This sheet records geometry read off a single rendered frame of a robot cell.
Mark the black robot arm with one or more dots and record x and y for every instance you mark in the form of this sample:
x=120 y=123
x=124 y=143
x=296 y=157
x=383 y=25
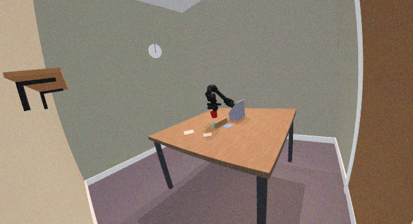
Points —
x=213 y=88

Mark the red cup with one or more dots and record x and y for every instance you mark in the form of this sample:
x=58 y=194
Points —
x=213 y=114

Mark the light brown wooden curved bar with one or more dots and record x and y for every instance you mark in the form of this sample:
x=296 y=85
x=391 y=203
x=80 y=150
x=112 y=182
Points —
x=220 y=123

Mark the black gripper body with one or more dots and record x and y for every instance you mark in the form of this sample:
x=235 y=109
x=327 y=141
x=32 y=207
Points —
x=214 y=104

